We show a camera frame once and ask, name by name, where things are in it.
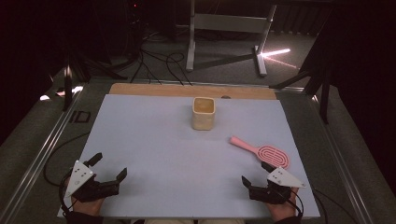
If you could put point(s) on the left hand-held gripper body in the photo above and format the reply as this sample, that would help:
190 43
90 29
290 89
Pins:
79 178

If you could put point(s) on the white metal stand frame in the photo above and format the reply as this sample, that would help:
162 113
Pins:
230 23

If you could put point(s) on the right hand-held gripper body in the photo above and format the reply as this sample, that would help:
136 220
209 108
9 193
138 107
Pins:
285 179

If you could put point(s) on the pink hairbrush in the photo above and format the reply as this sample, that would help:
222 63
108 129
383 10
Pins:
267 153

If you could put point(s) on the person's left hand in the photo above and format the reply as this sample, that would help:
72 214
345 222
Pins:
86 207

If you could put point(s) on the black tripod stand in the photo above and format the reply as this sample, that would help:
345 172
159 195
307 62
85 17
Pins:
323 93
67 90

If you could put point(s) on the cream square cup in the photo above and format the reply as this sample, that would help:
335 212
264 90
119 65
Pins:
203 115

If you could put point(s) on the light blue table mat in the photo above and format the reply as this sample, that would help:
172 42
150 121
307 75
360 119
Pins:
174 161

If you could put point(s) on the person's right hand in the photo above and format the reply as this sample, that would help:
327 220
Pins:
285 210

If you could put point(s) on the aluminium rail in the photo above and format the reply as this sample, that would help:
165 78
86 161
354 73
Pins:
40 157
339 155

